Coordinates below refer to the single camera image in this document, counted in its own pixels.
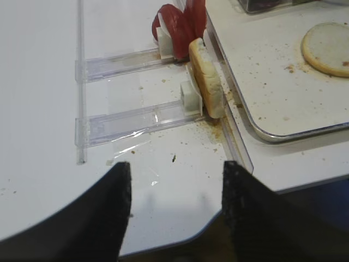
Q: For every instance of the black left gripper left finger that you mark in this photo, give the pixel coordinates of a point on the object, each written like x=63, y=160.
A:
x=91, y=228

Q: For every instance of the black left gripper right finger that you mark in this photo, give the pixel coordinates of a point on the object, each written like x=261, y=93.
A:
x=266, y=227

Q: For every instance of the white pusher block bread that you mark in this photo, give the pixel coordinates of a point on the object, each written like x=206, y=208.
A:
x=190, y=94

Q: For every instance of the upright white bread slice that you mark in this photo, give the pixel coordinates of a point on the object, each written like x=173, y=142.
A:
x=207, y=79

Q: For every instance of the round bread slice on tray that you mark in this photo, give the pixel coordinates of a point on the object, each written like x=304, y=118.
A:
x=325, y=48

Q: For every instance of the white pusher block tomato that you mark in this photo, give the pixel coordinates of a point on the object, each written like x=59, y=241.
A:
x=164, y=40

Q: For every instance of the right tomato slice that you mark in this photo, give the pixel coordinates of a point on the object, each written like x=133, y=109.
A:
x=195, y=12

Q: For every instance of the clear channel lower left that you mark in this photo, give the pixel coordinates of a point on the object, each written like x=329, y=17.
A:
x=97, y=130

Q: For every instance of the clear channel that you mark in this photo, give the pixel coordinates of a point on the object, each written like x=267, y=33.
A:
x=97, y=69
x=97, y=130

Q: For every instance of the cream metal tray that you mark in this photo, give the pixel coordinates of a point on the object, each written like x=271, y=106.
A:
x=284, y=97

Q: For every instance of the clear channel upper left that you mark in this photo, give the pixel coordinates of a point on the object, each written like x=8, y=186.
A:
x=97, y=69

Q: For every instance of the clear plastic box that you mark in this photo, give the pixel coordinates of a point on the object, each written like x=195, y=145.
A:
x=259, y=6

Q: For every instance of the clear rail left inner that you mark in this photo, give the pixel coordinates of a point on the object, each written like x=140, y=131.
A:
x=229, y=123

